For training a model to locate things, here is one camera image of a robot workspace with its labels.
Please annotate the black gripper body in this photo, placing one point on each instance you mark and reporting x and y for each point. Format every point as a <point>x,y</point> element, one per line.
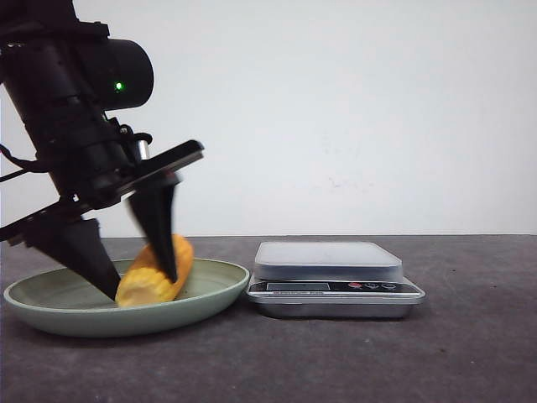
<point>92,171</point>

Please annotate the green round plate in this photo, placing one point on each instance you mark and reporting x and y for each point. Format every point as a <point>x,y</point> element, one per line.
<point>63,303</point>

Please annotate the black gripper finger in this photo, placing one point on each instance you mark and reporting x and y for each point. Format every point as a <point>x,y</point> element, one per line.
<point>151,205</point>
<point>77,245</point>

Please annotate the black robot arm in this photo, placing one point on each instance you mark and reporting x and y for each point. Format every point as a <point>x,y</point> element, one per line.
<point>63,76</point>

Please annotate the silver digital kitchen scale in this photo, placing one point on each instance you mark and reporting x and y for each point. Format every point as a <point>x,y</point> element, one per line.
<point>351,279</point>

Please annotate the yellow corn cob piece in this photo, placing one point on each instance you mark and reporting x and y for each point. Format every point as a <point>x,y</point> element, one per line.
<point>145,283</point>

